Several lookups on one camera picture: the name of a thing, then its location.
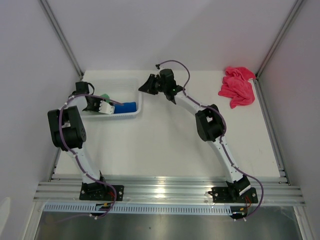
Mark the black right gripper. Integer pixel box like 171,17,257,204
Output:
138,75,167,96

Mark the green towel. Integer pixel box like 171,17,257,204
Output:
100,93,113,104

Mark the blue towel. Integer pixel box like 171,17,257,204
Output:
114,102,137,114

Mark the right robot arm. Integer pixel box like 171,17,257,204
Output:
138,68,251,202

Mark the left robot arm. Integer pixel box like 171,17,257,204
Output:
47,81,109,200

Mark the white plastic basket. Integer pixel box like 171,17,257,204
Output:
73,78,142,120

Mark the pink towel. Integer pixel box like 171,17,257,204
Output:
218,66,256,109

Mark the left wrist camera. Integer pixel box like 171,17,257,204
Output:
98,100,115,115

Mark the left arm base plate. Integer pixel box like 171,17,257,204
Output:
79,182,115,201

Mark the aluminium frame post left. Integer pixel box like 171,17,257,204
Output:
38,0,84,79

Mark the aluminium frame post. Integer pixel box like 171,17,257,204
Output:
255,0,307,79
38,0,84,79

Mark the slotted cable duct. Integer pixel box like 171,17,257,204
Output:
43,202,232,216

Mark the aluminium frame rail right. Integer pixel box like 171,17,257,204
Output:
253,79,292,186

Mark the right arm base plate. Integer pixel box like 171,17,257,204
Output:
208,186,259,204

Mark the aluminium front rail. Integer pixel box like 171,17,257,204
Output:
33,174,306,207

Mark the aluminium frame post right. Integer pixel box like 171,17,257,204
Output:
255,0,307,79

